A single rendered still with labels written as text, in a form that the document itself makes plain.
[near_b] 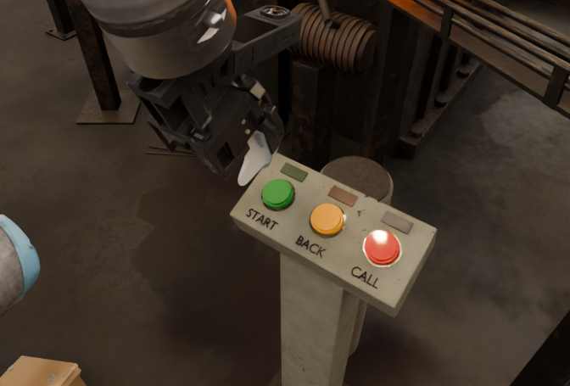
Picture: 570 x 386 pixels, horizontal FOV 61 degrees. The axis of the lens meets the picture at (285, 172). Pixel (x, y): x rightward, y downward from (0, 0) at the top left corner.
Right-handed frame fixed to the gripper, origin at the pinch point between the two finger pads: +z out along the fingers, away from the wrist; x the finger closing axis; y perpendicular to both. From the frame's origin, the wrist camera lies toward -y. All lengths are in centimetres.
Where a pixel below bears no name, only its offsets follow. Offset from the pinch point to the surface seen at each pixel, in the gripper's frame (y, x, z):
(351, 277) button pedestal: 5.2, 13.1, 10.5
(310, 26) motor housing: -49, -31, 37
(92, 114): -18, -111, 77
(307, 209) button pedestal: 0.1, 4.0, 10.4
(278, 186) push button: -0.6, -0.6, 9.2
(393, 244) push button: -0.2, 15.7, 9.4
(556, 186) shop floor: -71, 34, 100
